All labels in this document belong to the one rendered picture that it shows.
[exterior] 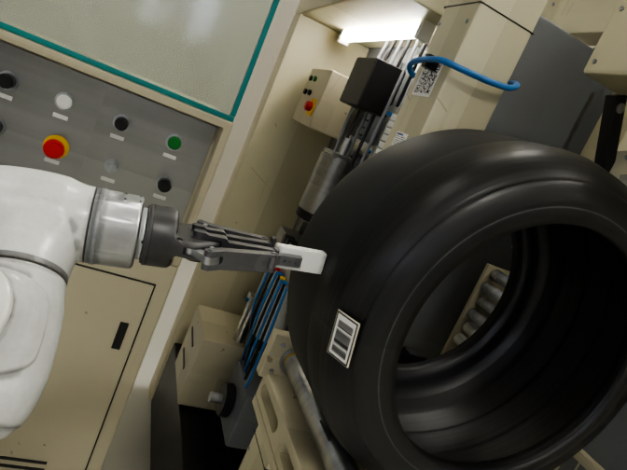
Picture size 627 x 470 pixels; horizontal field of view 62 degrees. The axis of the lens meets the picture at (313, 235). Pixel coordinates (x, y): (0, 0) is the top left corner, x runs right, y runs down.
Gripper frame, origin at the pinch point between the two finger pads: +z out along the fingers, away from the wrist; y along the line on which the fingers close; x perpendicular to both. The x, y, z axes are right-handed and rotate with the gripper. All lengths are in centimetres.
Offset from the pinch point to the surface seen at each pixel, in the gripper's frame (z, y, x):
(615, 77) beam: 57, 18, -39
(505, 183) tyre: 19.4, -10.2, -17.1
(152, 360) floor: 2, 166, 119
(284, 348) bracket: 10.6, 23.9, 26.8
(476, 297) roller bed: 62, 38, 15
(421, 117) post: 26.6, 28.5, -22.4
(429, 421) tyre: 36.8, 8.1, 30.4
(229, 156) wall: 46, 342, 40
